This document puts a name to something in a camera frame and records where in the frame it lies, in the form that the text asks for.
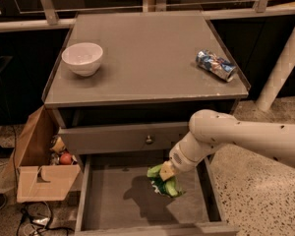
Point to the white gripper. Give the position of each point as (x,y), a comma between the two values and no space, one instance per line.
(180,160)

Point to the green rice chip bag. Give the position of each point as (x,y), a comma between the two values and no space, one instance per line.
(168,188)

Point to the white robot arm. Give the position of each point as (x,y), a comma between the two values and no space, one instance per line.
(209,131)

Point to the round metal drawer knob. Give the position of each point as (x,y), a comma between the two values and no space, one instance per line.
(149,140)

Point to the open grey middle drawer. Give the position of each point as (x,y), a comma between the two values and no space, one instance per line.
(117,199)

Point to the grey top drawer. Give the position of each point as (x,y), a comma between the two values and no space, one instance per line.
(122,138)

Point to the grey drawer cabinet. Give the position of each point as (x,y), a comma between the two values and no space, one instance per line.
(148,72)

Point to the yellow snack bag in box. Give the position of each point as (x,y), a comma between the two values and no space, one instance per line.
(57,145)

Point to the red apple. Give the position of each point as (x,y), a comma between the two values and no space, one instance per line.
(66,159)

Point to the brown cardboard box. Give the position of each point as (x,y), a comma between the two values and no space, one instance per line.
(39,181)

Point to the white ceramic bowl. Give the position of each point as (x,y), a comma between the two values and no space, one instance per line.
(83,59)

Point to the metal railing frame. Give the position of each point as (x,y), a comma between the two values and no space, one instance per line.
(49,7)

